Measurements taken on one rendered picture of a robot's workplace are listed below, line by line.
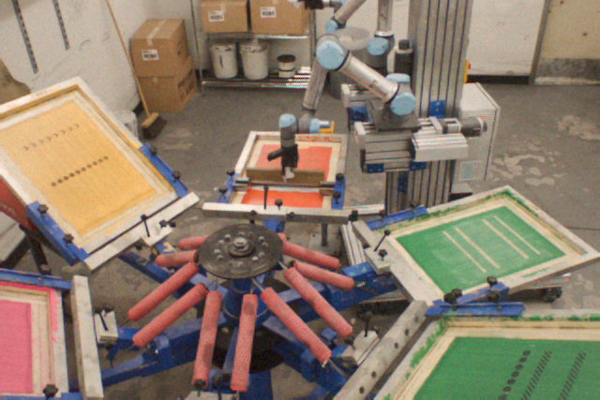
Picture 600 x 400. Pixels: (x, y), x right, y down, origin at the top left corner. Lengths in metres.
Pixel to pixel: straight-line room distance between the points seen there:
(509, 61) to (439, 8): 3.70
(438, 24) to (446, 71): 0.26
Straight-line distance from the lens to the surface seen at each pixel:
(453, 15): 2.98
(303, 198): 2.87
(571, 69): 6.85
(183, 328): 2.19
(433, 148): 2.89
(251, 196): 2.91
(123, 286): 3.99
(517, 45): 6.54
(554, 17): 6.59
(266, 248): 2.01
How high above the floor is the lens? 2.59
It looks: 33 degrees down
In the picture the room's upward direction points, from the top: 2 degrees counter-clockwise
